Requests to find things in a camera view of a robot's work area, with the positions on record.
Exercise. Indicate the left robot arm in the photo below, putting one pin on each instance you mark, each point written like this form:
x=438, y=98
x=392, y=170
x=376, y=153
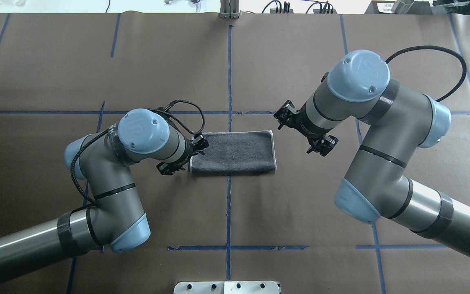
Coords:
x=99, y=165

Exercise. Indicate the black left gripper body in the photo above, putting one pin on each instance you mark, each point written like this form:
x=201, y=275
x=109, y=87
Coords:
x=167, y=167

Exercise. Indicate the pink and grey towel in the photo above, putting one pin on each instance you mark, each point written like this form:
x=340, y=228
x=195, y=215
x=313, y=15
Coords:
x=236, y=153

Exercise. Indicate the black power strip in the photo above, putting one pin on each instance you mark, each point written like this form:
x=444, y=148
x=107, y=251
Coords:
x=278, y=7
x=320, y=7

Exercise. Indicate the black power strip left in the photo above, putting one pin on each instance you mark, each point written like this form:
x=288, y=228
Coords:
x=278, y=7

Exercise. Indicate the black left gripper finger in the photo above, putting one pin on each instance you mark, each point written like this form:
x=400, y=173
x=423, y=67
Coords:
x=199, y=144

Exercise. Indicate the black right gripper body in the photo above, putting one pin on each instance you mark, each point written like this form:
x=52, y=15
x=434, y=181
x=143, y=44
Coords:
x=305, y=126

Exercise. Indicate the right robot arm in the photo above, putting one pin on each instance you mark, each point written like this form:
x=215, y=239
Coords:
x=400, y=121

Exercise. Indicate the dark box with label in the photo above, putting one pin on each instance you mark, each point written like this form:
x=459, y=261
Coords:
x=385, y=7

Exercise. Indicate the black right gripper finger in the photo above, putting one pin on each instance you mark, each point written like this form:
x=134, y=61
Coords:
x=286, y=115
x=323, y=145

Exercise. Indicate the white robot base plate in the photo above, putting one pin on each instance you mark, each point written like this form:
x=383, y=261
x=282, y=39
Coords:
x=227, y=287

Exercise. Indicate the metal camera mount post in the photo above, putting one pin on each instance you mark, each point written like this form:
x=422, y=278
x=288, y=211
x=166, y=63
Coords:
x=229, y=9

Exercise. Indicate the black power strip right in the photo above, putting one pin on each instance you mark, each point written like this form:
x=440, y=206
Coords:
x=320, y=7

